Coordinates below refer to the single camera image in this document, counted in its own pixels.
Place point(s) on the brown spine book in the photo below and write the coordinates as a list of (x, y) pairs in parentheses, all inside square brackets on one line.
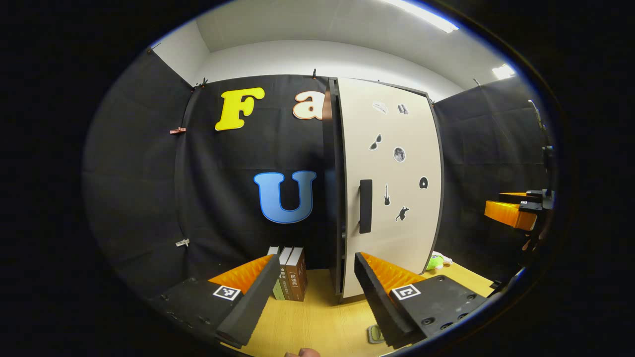
[(296, 282)]

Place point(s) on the black metal stand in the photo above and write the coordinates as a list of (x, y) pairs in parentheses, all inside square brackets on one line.
[(547, 156)]

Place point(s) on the white clip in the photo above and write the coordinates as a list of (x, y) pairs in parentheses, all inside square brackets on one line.
[(182, 242)]

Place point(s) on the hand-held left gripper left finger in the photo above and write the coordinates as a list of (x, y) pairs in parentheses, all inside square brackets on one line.
[(258, 302)]

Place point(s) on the beige cabinet door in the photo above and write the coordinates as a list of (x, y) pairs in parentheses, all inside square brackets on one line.
[(421, 139)]

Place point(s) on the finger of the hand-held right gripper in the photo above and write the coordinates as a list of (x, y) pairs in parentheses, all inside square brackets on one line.
[(531, 196), (506, 214)]

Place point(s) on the green spine book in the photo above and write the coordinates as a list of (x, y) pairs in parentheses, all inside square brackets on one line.
[(276, 295)]

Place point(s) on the red clip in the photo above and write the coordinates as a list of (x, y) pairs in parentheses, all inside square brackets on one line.
[(177, 130)]

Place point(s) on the black backdrop cloth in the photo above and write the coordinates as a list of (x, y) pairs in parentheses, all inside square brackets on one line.
[(139, 173)]

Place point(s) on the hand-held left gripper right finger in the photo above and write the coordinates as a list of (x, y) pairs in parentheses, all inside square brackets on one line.
[(377, 302)]

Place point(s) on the green white plush toy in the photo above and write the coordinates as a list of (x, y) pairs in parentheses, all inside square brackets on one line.
[(436, 261)]

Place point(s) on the short ceiling light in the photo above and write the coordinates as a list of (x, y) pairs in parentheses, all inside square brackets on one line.
[(503, 71)]

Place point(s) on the grey cabinet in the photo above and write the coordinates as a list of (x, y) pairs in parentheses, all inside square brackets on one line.
[(333, 223)]

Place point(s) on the long ceiling light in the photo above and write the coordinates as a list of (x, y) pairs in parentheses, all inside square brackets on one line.
[(426, 15)]

